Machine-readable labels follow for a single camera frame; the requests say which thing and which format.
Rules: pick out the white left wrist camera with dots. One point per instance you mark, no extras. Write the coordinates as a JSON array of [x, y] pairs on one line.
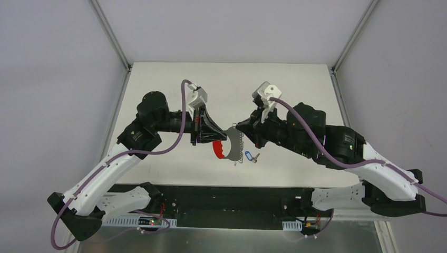
[[195, 98]]

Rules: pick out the left white cable duct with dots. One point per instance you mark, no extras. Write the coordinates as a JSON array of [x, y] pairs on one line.
[[140, 221]]

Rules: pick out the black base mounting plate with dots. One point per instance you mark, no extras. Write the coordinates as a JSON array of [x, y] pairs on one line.
[[260, 208]]

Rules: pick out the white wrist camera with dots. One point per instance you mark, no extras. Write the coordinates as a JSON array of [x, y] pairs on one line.
[[262, 98], [195, 98]]

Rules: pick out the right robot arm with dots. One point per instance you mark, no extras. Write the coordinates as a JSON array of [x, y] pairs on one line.
[[304, 131]]

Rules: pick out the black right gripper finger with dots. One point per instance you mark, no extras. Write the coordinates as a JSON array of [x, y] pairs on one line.
[[250, 133], [252, 121]]

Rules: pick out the metal key holder red handle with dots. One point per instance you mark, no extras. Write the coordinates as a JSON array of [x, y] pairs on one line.
[[232, 148]]

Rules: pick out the silver key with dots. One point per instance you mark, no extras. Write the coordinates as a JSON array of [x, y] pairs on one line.
[[255, 158]]

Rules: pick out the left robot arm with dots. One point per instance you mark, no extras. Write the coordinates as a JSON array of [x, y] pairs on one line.
[[85, 207]]

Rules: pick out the white cable duct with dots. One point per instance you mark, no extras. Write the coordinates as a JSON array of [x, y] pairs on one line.
[[140, 221], [292, 225]]

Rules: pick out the right white cable duct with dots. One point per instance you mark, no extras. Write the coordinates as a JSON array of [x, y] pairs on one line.
[[292, 225]]

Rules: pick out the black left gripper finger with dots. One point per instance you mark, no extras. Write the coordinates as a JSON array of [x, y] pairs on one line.
[[208, 128], [209, 137]]

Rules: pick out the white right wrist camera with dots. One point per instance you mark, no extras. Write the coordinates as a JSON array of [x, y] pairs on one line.
[[262, 98]]

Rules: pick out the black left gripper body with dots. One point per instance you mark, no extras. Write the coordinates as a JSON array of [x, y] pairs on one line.
[[197, 126]]

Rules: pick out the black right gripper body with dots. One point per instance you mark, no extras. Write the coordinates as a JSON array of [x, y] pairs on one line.
[[257, 127]]

